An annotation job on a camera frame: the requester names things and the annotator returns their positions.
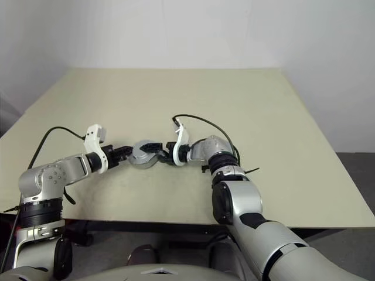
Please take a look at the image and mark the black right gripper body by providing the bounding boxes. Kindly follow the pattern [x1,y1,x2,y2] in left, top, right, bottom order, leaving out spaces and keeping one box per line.
[159,141,176,167]

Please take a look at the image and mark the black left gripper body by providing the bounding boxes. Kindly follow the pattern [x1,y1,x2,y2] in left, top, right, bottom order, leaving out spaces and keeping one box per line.
[101,145,121,170]

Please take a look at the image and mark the silver motor housing copper windings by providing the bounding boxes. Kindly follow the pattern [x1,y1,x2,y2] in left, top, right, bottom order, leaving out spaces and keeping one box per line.
[128,139,161,171]

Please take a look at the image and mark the dark rounded shape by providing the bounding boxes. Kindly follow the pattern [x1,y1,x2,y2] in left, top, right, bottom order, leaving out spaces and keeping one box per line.
[209,242,244,264]
[127,245,161,266]

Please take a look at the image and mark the silver robot torso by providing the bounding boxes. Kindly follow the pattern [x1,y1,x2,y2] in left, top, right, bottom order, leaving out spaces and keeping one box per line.
[73,259,258,281]

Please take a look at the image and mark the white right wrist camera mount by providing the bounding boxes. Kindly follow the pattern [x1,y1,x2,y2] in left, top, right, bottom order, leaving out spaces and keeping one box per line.
[172,122,190,167]

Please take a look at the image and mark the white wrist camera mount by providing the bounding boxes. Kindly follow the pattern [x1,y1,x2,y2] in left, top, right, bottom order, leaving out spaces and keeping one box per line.
[172,122,190,167]
[84,124,110,176]

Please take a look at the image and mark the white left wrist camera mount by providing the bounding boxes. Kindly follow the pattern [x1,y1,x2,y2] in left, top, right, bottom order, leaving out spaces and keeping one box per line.
[84,124,110,176]

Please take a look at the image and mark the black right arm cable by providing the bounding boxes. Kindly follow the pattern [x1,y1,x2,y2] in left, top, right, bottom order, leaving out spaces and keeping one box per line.
[172,114,243,165]

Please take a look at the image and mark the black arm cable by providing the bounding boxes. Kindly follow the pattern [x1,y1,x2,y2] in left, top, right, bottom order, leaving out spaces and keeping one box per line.
[172,114,243,165]
[0,126,88,261]

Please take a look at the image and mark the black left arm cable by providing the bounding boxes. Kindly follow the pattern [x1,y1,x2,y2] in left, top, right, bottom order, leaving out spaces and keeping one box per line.
[0,126,88,261]

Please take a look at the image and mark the black table frame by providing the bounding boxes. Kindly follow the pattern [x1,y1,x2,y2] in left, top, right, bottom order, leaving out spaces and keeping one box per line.
[63,218,348,249]

